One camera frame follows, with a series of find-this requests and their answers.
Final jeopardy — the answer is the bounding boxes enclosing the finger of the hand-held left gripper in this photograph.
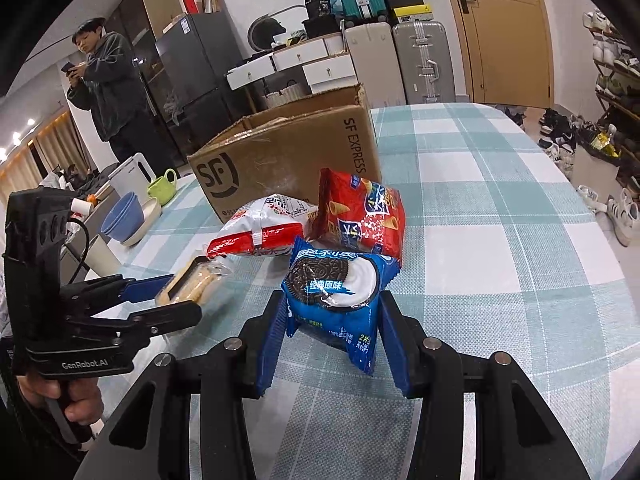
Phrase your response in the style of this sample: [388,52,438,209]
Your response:
[67,302,204,347]
[60,274,176,312]

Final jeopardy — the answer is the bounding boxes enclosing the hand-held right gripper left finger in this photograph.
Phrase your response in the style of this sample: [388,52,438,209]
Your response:
[75,290,293,480]

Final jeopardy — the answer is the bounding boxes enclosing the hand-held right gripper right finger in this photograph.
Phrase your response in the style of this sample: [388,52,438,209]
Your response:
[376,290,592,480]

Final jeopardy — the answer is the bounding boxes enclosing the clear cake packet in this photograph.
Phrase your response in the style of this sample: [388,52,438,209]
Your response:
[154,254,234,311]

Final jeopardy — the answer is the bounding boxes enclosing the blue cookie packet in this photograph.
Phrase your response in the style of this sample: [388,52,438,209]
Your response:
[279,235,402,376]

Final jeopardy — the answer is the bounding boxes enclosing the white and red snack packet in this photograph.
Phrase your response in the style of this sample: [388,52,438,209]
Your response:
[206,192,320,261]

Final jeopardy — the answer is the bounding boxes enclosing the brown cardboard box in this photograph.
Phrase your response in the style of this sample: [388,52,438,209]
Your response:
[187,83,384,225]

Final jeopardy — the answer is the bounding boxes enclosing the person's left hand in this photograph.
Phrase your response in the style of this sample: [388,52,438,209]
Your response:
[17,374,104,427]

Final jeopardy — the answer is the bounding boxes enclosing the white cup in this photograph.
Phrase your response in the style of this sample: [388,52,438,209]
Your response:
[85,233,123,279]

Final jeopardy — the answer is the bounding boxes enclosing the blue bowl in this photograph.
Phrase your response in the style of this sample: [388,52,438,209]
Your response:
[99,190,143,244]

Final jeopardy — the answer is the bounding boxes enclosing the green mug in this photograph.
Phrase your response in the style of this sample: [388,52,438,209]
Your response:
[146,168,179,206]

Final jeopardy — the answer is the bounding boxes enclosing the white jug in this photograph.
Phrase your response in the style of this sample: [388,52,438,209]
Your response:
[108,153,156,196]

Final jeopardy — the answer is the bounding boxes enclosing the beige curtains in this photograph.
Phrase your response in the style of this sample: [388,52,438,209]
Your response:
[0,109,77,192]

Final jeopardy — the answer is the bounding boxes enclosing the red cone snack packet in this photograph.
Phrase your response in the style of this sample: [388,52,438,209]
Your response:
[305,167,407,264]

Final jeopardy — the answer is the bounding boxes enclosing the dark grey fridge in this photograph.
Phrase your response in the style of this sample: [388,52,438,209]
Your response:
[154,9,254,159]

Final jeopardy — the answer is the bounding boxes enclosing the woven laundry basket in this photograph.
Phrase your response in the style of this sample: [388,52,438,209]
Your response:
[262,82,311,111]

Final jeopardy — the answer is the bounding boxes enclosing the white sneakers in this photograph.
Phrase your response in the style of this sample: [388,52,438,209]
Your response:
[606,187,640,247]

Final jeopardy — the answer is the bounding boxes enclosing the pile of shoes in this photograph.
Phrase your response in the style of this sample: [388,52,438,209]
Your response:
[537,107,586,162]

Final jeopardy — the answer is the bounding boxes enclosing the cardboard boxes on fridge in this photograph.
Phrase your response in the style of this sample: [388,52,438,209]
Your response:
[159,0,224,37]

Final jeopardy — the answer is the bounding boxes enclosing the brown cabinet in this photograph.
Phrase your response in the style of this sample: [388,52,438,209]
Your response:
[104,0,187,111]

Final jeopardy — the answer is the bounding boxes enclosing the white drawer dresser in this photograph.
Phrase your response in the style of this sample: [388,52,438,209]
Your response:
[225,34,359,112]

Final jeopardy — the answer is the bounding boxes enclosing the silver suitcase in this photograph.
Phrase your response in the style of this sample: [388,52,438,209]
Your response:
[391,20,457,106]

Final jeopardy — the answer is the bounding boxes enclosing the beige suitcase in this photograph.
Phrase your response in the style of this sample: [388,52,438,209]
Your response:
[343,20,407,109]

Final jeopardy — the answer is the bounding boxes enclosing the yellow packet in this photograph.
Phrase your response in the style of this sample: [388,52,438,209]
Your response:
[592,124,619,157]

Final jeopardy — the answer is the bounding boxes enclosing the black storage box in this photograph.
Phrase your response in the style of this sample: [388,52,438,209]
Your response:
[301,15,346,39]

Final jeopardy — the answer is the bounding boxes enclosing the wooden door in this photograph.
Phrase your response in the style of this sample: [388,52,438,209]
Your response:
[437,0,556,109]

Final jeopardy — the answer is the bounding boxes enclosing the black bag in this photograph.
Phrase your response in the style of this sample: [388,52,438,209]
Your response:
[304,0,346,19]

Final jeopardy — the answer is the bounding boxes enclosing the yellow and black shoe box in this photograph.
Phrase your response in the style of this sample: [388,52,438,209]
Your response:
[389,5,434,24]

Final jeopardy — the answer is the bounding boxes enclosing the shoe rack with shoes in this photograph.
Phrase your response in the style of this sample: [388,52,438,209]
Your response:
[582,9,640,197]

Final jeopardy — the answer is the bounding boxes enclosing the black cable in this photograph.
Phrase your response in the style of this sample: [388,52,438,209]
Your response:
[64,219,92,287]

